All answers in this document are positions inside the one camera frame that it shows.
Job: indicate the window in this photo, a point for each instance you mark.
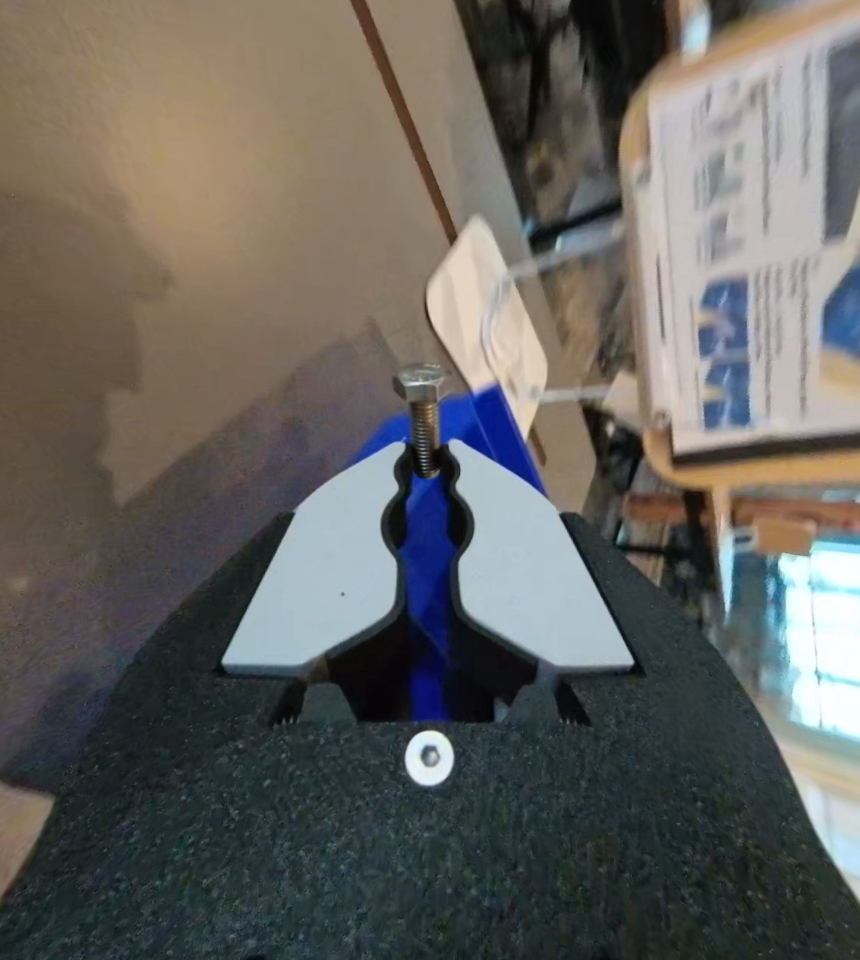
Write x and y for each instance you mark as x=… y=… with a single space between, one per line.
x=835 y=637

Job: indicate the printed paper sheet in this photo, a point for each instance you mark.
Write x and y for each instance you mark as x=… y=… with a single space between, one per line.
x=760 y=225

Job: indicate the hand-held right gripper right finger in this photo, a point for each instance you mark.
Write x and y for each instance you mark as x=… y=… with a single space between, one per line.
x=535 y=577

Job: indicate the blue plastic bin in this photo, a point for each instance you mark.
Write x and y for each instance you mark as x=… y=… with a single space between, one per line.
x=430 y=540

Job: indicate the steel hex bolt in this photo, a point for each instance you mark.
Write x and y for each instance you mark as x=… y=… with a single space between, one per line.
x=421 y=382

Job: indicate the white base clear stand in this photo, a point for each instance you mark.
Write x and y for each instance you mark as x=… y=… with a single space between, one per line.
x=460 y=300

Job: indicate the printed instruction sheet on clipboard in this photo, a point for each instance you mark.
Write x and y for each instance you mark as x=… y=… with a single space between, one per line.
x=775 y=469

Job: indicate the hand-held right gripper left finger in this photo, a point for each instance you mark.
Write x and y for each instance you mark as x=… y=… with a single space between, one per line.
x=325 y=577

